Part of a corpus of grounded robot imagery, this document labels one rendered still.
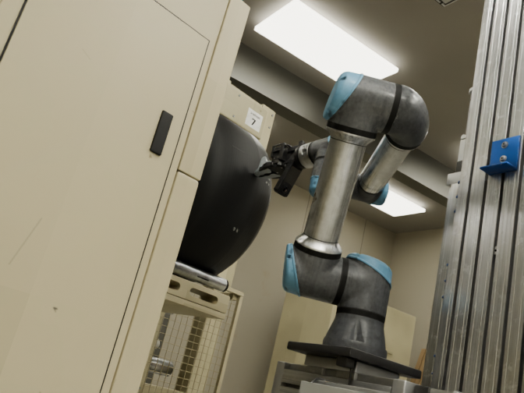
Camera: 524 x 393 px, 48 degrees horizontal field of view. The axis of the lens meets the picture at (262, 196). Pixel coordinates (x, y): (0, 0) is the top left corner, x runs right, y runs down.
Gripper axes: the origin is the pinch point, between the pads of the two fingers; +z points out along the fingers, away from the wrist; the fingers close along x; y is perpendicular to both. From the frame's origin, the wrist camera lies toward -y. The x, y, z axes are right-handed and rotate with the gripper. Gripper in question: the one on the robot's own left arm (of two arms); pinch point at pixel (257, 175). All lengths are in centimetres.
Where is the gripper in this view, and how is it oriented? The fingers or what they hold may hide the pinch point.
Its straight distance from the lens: 192.9
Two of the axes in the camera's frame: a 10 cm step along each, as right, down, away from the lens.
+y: 1.5, -9.1, 3.8
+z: -7.1, 1.7, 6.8
